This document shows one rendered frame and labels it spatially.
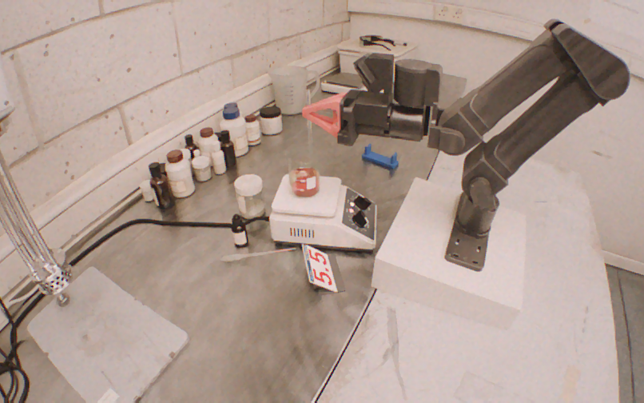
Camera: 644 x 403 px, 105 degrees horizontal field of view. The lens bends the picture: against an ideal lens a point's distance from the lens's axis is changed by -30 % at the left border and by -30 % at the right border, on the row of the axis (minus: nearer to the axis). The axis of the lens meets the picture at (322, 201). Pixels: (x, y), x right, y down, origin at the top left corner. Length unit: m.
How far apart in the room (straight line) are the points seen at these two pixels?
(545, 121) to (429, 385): 0.41
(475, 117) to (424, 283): 0.27
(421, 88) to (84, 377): 0.68
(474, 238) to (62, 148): 0.86
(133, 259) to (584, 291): 0.92
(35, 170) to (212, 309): 0.49
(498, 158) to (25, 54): 0.88
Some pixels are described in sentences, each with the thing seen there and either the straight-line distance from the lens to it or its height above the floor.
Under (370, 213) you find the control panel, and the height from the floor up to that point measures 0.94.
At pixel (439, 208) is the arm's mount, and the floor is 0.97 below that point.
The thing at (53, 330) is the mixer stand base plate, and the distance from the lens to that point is 0.72.
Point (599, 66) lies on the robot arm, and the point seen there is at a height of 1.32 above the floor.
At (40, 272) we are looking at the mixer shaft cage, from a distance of 0.56.
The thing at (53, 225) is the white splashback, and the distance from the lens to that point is 0.84.
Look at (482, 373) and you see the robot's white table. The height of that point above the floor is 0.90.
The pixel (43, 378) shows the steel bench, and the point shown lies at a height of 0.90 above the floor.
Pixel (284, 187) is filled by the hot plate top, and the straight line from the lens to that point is 0.69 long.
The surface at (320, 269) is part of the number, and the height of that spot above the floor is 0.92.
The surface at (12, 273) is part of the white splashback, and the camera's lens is 0.84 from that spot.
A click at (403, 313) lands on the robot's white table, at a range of 0.60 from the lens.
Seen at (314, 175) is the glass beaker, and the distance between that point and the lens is 0.63.
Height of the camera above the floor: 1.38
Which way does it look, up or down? 37 degrees down
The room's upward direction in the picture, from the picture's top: straight up
